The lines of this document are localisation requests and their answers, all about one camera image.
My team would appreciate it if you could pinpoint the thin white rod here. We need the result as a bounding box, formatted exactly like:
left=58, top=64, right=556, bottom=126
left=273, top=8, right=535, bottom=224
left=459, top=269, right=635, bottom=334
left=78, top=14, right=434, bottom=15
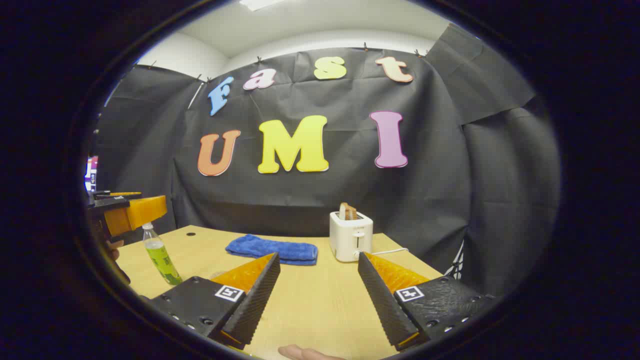
left=187, top=81, right=206, bottom=111

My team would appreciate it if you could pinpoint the computer monitor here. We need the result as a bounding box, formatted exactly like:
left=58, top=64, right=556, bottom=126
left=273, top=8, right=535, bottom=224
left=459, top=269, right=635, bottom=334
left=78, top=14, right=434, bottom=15
left=84, top=155, right=100, bottom=194

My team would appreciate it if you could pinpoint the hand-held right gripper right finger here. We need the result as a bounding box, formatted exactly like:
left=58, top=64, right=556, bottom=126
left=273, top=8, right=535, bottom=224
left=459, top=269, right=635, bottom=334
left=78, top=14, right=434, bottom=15
left=357, top=251, right=497, bottom=352

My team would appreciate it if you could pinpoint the ceiling light panel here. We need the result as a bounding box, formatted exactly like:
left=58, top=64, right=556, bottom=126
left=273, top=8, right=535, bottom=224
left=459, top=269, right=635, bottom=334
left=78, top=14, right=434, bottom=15
left=239, top=0, right=287, bottom=12

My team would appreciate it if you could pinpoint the green label water bottle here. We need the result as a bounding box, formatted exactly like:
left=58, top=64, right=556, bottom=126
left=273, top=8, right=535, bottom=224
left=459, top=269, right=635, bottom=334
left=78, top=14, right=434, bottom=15
left=142, top=222, right=184, bottom=286

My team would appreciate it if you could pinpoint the black backdrop cloth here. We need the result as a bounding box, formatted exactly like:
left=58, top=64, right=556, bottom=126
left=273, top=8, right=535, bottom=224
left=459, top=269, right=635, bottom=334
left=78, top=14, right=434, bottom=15
left=95, top=22, right=562, bottom=301

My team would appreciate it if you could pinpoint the blue folded towel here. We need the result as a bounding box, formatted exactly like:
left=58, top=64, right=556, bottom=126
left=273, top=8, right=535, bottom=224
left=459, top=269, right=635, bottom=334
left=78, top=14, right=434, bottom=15
left=225, top=233, right=319, bottom=266

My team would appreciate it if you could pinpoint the white toaster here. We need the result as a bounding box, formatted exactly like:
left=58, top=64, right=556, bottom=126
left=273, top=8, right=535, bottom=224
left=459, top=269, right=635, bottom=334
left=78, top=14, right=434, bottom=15
left=328, top=210, right=374, bottom=263

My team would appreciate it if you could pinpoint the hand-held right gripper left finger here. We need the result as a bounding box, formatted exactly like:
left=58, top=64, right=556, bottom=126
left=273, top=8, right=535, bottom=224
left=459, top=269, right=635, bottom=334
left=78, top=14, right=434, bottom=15
left=149, top=252, right=281, bottom=351

